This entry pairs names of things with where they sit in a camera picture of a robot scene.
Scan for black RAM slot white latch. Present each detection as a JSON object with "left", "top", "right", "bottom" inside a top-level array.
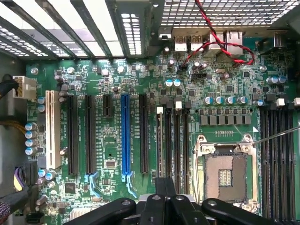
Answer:
[
  {"left": 156, "top": 106, "right": 165, "bottom": 179},
  {"left": 173, "top": 100, "right": 182, "bottom": 195},
  {"left": 286, "top": 97, "right": 300, "bottom": 222},
  {"left": 268, "top": 97, "right": 285, "bottom": 222}
]

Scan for black sleeved power cable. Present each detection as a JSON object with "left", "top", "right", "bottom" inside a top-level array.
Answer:
[{"left": 0, "top": 74, "right": 19, "bottom": 100}]

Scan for braided purple black cable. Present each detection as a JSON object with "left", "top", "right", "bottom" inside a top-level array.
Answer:
[{"left": 0, "top": 187, "right": 30, "bottom": 220}]

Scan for green motherboard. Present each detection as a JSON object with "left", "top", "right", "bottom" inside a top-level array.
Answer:
[{"left": 25, "top": 52, "right": 300, "bottom": 225}]

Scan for silver video port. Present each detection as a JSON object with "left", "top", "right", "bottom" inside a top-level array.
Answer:
[{"left": 158, "top": 26, "right": 173, "bottom": 41}]

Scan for white expansion slot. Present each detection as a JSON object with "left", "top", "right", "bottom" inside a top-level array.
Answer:
[{"left": 45, "top": 90, "right": 61, "bottom": 170}]

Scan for thin metal locking lever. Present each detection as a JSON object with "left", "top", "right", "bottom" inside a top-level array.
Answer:
[{"left": 252, "top": 126, "right": 300, "bottom": 148}]

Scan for black connector purple wires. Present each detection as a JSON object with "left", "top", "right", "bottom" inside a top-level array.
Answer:
[{"left": 13, "top": 161, "right": 38, "bottom": 191}]

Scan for silver rear port block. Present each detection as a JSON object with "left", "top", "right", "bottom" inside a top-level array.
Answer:
[
  {"left": 209, "top": 30, "right": 226, "bottom": 51},
  {"left": 225, "top": 30, "right": 244, "bottom": 56},
  {"left": 174, "top": 34, "right": 188, "bottom": 53},
  {"left": 189, "top": 34, "right": 204, "bottom": 53}
]

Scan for long black expansion slot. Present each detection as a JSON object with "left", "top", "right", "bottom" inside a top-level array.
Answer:
[
  {"left": 139, "top": 93, "right": 150, "bottom": 174},
  {"left": 67, "top": 94, "right": 80, "bottom": 176}
]

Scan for silver CPU socket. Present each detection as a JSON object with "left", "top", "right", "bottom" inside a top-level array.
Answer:
[{"left": 191, "top": 133, "right": 260, "bottom": 208}]

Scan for yellow wire bundle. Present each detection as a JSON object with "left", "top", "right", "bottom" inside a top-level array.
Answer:
[{"left": 0, "top": 120, "right": 27, "bottom": 135}]

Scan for open metal PC case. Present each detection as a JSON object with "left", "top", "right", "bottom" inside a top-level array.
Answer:
[{"left": 0, "top": 0, "right": 300, "bottom": 78}]

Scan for black expansion slot blue latch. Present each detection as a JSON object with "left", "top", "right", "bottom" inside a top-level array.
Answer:
[{"left": 84, "top": 94, "right": 99, "bottom": 200}]

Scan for white power connector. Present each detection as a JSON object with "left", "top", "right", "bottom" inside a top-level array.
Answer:
[{"left": 13, "top": 75, "right": 38, "bottom": 98}]

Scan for red black twisted wire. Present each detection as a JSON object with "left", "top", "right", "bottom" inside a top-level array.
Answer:
[{"left": 184, "top": 0, "right": 256, "bottom": 71}]

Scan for short black expansion slot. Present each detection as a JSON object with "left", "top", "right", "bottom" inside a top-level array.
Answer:
[{"left": 102, "top": 94, "right": 113, "bottom": 118}]

